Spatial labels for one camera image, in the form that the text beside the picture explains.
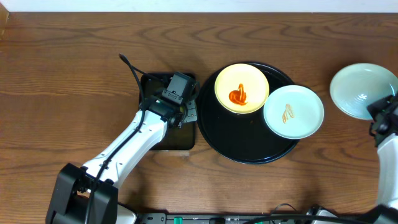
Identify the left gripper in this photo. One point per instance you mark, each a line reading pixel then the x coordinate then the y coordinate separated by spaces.
pixel 189 112

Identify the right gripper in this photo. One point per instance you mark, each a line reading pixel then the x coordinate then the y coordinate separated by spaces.
pixel 379 109

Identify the light blue plate front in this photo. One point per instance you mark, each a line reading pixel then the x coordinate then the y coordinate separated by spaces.
pixel 356 86

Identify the yellow plate with sauce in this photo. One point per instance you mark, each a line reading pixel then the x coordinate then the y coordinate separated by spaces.
pixel 241 88

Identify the pale green plate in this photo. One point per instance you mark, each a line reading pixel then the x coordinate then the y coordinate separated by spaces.
pixel 293 112

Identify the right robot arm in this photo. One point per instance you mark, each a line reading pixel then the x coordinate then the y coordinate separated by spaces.
pixel 387 187

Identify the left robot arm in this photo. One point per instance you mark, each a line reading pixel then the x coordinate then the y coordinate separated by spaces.
pixel 89 194

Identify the black rectangular tray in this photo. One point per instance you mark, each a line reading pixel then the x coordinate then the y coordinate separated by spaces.
pixel 175 139

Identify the round black tray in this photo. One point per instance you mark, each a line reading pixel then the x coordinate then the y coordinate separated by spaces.
pixel 243 138

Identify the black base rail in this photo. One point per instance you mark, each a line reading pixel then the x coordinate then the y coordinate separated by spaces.
pixel 281 214

